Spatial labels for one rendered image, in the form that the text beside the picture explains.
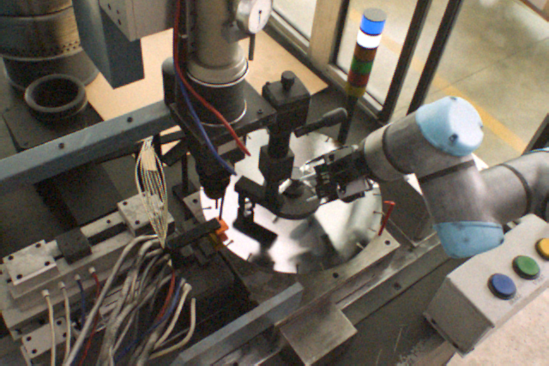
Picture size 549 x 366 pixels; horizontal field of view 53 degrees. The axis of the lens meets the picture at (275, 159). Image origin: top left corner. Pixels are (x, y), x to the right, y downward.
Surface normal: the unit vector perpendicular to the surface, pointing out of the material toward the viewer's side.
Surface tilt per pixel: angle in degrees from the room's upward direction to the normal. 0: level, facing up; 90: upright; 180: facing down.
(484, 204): 30
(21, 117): 0
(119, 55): 90
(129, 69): 90
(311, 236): 0
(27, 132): 0
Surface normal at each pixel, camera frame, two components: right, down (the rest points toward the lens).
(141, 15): 0.58, 0.65
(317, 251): 0.09, -0.66
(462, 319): -0.81, 0.39
